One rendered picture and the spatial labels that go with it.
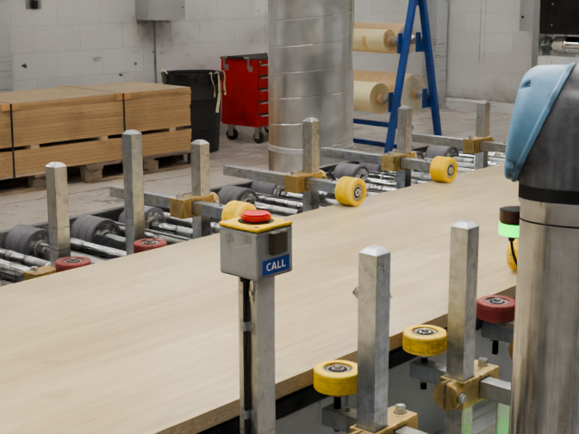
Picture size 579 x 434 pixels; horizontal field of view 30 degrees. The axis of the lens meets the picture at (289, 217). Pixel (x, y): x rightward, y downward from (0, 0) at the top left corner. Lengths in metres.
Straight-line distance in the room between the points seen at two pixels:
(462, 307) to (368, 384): 0.26
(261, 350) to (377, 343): 0.26
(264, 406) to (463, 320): 0.50
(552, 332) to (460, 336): 0.80
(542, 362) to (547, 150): 0.21
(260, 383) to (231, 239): 0.20
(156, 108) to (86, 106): 0.66
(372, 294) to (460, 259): 0.25
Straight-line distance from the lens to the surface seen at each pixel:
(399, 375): 2.12
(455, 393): 1.87
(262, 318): 1.44
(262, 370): 1.46
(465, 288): 1.84
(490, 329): 2.19
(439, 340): 1.96
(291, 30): 5.85
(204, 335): 1.97
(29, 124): 8.07
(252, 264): 1.39
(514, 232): 2.05
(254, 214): 1.40
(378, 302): 1.64
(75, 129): 8.28
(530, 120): 1.05
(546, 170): 1.06
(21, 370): 1.85
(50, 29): 9.64
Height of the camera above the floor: 1.53
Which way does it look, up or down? 13 degrees down
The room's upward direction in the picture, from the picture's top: straight up
